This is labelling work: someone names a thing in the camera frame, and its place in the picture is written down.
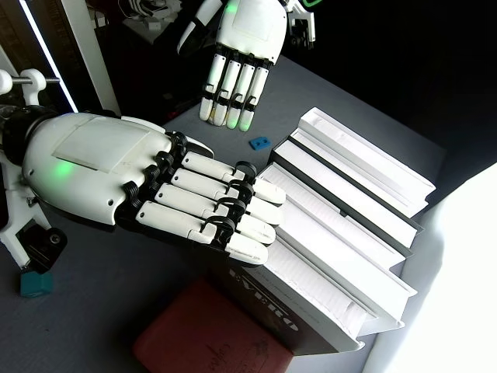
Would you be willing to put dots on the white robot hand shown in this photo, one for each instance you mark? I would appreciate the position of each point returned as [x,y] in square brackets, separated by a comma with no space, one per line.
[252,27]
[85,163]

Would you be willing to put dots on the white K book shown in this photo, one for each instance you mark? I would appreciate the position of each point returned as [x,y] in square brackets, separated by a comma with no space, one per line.
[361,151]

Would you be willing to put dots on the black The Most Excellent book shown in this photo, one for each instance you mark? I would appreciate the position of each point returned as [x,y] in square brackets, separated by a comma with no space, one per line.
[330,186]

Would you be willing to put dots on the white K book numbered 0001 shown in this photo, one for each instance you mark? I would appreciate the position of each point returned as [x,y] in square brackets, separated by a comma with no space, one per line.
[361,174]

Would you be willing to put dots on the black COVERING COMMUTE book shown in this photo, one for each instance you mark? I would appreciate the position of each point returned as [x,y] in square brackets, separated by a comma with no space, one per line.
[330,215]

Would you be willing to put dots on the white book with EVER lettering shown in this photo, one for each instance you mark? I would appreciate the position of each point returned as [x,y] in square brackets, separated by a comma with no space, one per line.
[310,281]

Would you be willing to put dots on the small white box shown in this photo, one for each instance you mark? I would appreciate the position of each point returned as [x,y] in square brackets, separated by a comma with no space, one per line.
[153,26]

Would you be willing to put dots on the white background equipment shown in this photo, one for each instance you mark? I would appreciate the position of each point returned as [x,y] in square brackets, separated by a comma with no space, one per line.
[147,8]

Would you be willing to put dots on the small blue block with holes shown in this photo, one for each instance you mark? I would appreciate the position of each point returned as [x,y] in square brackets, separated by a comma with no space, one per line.
[259,143]

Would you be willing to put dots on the teal cube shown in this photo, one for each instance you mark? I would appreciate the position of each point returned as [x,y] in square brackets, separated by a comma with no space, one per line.
[37,286]

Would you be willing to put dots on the grey table cloth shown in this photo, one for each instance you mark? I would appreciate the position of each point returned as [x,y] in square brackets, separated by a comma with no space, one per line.
[116,311]

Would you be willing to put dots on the red leather bookend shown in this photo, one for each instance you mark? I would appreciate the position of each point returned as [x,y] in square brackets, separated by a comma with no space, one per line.
[202,334]

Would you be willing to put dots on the white backdrop board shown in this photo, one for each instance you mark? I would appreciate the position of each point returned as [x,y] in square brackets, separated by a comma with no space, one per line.
[466,272]

